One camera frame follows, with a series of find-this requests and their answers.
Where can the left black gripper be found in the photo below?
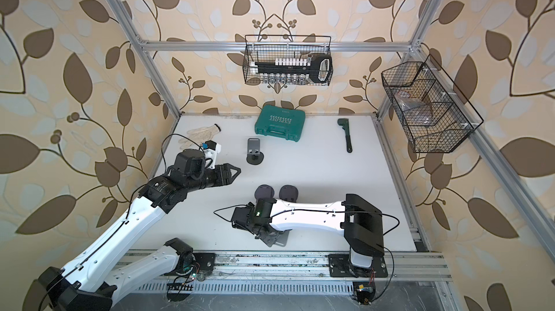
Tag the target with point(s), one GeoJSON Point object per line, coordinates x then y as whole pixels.
{"type": "Point", "coordinates": [221, 174]}

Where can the black phone stand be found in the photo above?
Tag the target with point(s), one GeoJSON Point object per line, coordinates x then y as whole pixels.
{"type": "Point", "coordinates": [254, 154]}
{"type": "Point", "coordinates": [271, 237]}

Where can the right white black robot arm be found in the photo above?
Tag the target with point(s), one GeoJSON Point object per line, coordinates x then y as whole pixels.
{"type": "Point", "coordinates": [354, 219]}

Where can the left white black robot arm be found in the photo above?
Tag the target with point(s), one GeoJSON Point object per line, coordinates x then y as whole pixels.
{"type": "Point", "coordinates": [92, 282]}

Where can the purple phone stand front left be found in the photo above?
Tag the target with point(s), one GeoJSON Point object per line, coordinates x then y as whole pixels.
{"type": "Point", "coordinates": [264, 192]}

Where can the purple phone stand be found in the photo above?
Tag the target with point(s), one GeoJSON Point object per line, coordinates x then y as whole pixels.
{"type": "Point", "coordinates": [289, 193]}
{"type": "Point", "coordinates": [264, 192]}

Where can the purple phone stand front right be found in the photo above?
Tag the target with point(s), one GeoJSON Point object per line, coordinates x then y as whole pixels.
{"type": "Point", "coordinates": [289, 193]}

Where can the white work glove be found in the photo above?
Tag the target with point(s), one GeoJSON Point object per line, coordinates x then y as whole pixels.
{"type": "Point", "coordinates": [198, 136]}

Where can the green plastic tool case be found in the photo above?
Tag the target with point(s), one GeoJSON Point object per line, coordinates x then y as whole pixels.
{"type": "Point", "coordinates": [280, 122]}

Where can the black socket set holder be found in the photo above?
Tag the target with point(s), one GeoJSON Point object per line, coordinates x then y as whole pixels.
{"type": "Point", "coordinates": [314, 69]}

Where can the green black hand tool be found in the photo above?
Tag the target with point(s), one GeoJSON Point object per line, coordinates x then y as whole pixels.
{"type": "Point", "coordinates": [344, 124]}

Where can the clear plastic bag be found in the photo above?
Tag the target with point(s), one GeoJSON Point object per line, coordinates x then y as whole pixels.
{"type": "Point", "coordinates": [415, 112]}

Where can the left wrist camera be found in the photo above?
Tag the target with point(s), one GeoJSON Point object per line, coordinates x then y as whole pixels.
{"type": "Point", "coordinates": [212, 149]}

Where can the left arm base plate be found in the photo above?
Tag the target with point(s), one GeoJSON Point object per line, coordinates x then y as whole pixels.
{"type": "Point", "coordinates": [199, 264]}

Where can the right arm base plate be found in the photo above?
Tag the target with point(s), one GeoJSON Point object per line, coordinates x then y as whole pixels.
{"type": "Point", "coordinates": [341, 266]}

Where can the black wire basket back wall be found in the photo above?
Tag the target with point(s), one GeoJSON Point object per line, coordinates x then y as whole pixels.
{"type": "Point", "coordinates": [268, 47]}

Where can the black wire basket wall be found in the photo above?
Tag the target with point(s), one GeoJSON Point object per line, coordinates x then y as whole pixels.
{"type": "Point", "coordinates": [433, 111]}
{"type": "Point", "coordinates": [268, 47]}

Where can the black wire basket right wall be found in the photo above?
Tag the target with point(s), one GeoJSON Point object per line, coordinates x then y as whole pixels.
{"type": "Point", "coordinates": [433, 111]}

